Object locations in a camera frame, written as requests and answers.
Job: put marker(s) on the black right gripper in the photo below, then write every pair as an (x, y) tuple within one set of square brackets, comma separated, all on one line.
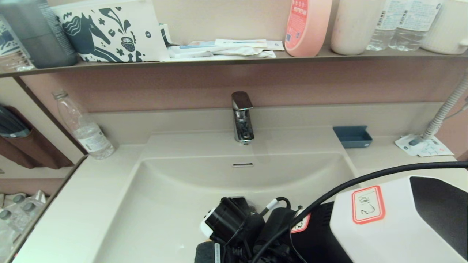
[(206, 254)]

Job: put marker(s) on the chrome lever faucet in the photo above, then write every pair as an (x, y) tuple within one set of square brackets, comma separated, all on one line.
[(242, 120)]

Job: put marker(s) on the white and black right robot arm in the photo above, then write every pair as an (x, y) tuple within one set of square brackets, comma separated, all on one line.
[(402, 226)]

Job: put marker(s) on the beige ceramic sink basin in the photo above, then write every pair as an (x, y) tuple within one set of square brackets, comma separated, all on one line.
[(164, 204)]

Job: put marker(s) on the clear plastic water bottle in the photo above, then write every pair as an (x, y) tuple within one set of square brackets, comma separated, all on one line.
[(87, 137)]

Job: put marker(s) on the blue plastic soap dish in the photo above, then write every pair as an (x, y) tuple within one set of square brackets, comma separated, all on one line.
[(353, 137)]

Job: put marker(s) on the flat white packet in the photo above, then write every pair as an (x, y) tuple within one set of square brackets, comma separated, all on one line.
[(219, 57)]

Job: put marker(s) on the long white toothbrush packet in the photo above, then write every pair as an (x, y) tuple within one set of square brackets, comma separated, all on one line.
[(197, 50)]

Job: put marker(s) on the white packet blue stripe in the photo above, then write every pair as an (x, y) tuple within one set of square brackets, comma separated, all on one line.
[(241, 42)]

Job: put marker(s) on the small white sachet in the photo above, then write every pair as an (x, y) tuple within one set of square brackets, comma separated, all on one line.
[(275, 45)]

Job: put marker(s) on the dark grey folded item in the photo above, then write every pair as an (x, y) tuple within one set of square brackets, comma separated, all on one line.
[(11, 124)]

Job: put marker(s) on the white horse print box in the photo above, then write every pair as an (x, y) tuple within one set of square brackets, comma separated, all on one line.
[(109, 34)]

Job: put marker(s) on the pink lotion bottle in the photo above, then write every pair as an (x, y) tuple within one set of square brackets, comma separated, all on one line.
[(308, 27)]

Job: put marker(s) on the white printed leaflet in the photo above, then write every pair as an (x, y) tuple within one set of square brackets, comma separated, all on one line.
[(433, 148)]

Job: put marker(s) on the cream ceramic cup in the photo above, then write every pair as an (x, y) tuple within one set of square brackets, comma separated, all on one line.
[(356, 27)]

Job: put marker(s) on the grey cylindrical container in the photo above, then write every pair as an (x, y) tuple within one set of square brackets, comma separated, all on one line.
[(40, 36)]

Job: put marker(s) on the clear labelled water bottle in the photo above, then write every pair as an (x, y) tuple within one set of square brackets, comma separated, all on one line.
[(413, 31), (382, 36)]

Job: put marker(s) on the white ribbed container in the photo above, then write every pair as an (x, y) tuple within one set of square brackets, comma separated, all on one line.
[(448, 27)]

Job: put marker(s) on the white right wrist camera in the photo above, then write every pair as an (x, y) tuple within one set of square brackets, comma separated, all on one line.
[(205, 226)]

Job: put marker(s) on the brown wall shelf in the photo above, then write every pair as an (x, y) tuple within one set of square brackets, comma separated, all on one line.
[(329, 56)]

